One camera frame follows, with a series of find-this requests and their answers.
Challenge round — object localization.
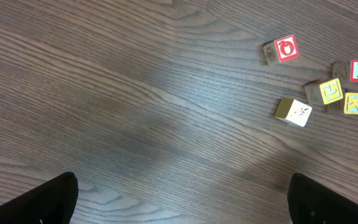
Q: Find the yellow U block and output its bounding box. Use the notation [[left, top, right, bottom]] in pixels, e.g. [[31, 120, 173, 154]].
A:
[[304, 78, 344, 105]]

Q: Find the white picture block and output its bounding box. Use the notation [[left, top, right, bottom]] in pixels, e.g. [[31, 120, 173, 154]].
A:
[[274, 98, 312, 127]]

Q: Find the yellow K block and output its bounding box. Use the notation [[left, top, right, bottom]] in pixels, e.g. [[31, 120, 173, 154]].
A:
[[326, 92, 358, 115]]

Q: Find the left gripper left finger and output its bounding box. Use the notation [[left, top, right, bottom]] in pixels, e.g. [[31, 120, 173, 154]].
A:
[[0, 172, 79, 224]]

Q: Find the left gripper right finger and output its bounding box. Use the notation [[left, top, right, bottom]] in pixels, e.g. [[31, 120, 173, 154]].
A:
[[287, 173, 358, 224]]

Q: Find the red apple block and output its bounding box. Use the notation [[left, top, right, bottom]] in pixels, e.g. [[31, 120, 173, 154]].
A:
[[263, 35, 300, 66]]

